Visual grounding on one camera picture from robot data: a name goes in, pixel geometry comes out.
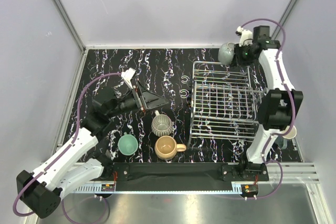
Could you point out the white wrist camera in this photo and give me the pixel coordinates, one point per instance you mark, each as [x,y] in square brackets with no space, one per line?
[127,76]
[246,36]

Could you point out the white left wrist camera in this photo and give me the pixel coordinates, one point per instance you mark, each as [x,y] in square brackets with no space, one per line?
[127,76]

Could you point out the silver wire dish rack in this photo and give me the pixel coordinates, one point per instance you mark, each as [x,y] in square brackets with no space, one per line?
[224,102]

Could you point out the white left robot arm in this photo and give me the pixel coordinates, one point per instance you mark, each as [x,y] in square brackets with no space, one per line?
[43,189]

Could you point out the aluminium frame post left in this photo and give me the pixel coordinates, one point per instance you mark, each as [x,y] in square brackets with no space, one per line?
[69,24]

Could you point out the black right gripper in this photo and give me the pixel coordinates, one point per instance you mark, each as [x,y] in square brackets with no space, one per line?
[237,61]

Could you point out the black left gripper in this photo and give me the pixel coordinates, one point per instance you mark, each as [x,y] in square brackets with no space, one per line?
[146,100]

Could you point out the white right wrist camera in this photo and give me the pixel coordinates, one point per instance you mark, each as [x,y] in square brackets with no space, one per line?
[246,36]

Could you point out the black marble pattern mat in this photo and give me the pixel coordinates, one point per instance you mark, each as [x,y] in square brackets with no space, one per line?
[166,72]

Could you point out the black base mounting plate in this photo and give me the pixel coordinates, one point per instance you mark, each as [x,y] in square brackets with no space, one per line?
[158,177]

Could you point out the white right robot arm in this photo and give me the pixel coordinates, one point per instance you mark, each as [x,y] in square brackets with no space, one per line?
[278,108]

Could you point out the mint green cup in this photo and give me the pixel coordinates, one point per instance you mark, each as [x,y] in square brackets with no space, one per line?
[127,144]

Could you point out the white ribbed ceramic mug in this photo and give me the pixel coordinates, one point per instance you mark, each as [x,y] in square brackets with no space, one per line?
[161,125]

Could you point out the tan glazed ceramic mug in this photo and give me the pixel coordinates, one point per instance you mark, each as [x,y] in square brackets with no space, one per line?
[167,148]

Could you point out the grey-blue speckled ceramic mug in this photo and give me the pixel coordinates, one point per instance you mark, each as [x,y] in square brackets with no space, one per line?
[226,53]

